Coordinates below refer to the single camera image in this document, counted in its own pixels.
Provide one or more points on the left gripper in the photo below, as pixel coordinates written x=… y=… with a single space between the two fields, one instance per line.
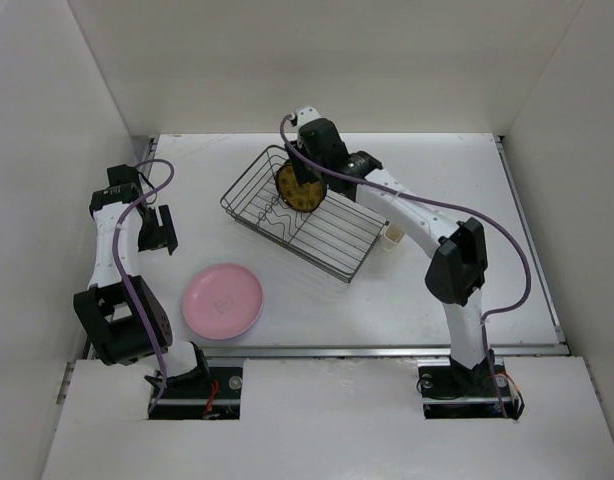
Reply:
x=158 y=237

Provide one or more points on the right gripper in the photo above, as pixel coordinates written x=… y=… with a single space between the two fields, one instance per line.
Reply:
x=303 y=174

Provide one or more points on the yellow black plate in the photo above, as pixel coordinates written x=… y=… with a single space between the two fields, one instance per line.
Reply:
x=303 y=198

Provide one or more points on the pink plate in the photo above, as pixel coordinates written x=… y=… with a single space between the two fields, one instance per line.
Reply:
x=223 y=301

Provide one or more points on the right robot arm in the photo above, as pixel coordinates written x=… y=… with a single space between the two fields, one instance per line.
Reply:
x=456 y=250

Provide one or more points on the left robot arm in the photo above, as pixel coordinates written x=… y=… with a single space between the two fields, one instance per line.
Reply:
x=120 y=314

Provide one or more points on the beige cutlery holder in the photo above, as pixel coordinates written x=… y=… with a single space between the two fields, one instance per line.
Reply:
x=392 y=236

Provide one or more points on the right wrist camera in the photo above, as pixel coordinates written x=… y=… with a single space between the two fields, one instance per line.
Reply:
x=303 y=115

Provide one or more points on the black wire dish rack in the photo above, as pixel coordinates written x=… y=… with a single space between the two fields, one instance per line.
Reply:
x=337 y=238

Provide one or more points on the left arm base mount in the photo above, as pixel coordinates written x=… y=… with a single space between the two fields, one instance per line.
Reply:
x=211 y=391

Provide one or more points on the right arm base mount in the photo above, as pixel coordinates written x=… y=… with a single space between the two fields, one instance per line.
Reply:
x=450 y=391

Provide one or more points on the aluminium front rail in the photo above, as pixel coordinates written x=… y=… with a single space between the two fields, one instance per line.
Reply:
x=289 y=352

